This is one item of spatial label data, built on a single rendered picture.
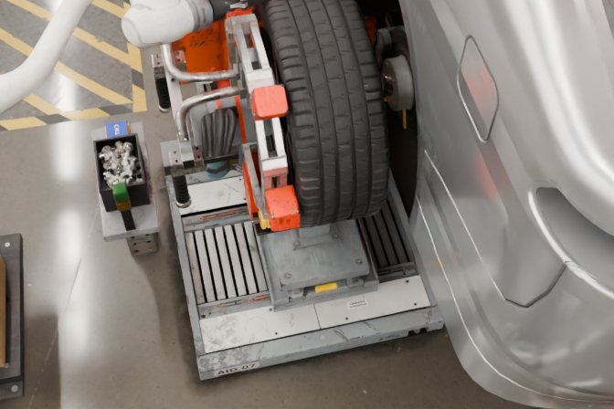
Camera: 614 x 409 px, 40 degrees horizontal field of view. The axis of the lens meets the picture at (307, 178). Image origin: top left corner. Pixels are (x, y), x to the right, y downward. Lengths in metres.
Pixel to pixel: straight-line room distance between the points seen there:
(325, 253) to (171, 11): 1.11
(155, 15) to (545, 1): 0.93
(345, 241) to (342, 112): 0.88
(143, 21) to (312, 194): 0.59
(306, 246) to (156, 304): 0.58
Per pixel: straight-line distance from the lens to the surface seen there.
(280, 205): 2.11
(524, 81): 1.44
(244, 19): 2.20
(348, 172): 2.09
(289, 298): 2.79
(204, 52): 2.77
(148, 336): 2.96
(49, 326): 3.05
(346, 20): 2.12
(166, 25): 2.02
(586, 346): 1.63
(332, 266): 2.78
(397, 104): 2.38
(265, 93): 1.98
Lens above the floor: 2.64
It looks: 54 degrees down
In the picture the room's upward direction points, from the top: 1 degrees clockwise
